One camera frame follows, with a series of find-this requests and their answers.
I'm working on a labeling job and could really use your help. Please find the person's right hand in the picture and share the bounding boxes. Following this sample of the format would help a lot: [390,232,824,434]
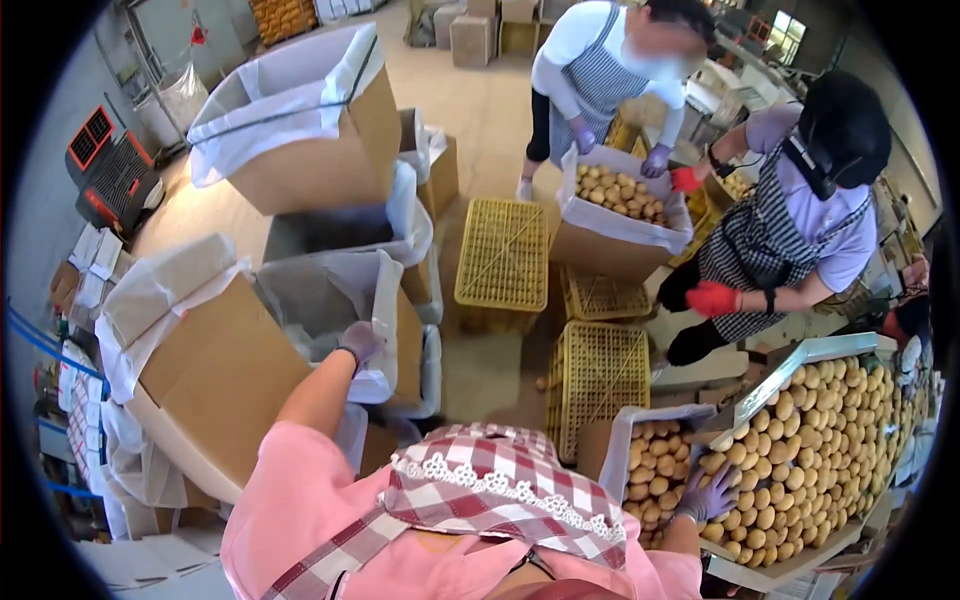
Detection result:
[675,461,742,525]

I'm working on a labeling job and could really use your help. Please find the person's left hand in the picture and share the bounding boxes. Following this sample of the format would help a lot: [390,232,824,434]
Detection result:
[337,321,388,371]

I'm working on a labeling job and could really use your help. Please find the person's right fingers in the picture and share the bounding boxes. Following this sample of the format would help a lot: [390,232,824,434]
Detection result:
[687,462,742,511]

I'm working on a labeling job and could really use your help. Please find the cardboard box with white liner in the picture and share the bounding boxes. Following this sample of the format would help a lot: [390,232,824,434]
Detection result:
[262,159,436,305]
[255,249,426,408]

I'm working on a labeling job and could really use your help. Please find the pile of yellow fruits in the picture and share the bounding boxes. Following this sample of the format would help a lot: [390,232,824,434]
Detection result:
[624,420,696,550]
[574,162,670,228]

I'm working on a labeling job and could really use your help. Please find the heap of yellow fruits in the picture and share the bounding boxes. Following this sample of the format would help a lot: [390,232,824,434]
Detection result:
[699,357,921,568]

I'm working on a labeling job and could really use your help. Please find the lined box of yellow fruits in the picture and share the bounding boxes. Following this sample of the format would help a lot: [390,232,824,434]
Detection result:
[576,403,718,552]
[549,143,696,284]

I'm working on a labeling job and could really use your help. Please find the white sorting tray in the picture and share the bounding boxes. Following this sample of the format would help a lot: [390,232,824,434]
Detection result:
[696,331,933,595]

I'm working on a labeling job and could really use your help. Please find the yellow plastic crate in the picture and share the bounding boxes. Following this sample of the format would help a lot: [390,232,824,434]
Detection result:
[560,264,654,324]
[545,320,653,466]
[453,197,552,336]

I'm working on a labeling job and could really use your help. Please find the large tipped lined cardboard box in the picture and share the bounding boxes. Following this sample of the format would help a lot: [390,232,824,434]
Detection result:
[96,233,313,505]

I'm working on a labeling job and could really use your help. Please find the small lined cardboard box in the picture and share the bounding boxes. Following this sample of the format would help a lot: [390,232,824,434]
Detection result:
[396,108,460,223]

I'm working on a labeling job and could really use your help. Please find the person's body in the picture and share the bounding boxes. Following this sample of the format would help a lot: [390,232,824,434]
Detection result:
[219,420,706,600]

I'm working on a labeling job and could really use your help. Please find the tall lined cardboard box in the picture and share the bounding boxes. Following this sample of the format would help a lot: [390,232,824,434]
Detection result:
[186,22,403,218]

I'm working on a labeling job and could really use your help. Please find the stack of flat white cartons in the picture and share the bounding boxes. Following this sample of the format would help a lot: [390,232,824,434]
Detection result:
[66,222,127,310]

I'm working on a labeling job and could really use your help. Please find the red and black machine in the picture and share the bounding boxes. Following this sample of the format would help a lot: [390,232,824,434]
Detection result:
[65,104,167,235]

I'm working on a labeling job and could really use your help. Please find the clear plastic bag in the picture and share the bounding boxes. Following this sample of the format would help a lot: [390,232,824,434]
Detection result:
[156,63,210,135]

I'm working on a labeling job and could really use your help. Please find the stack of cardboard boxes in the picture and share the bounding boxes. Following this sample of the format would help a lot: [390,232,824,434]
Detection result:
[405,0,580,70]

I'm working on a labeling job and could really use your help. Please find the stack of yellow crates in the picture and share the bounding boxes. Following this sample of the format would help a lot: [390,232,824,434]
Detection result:
[248,0,321,48]

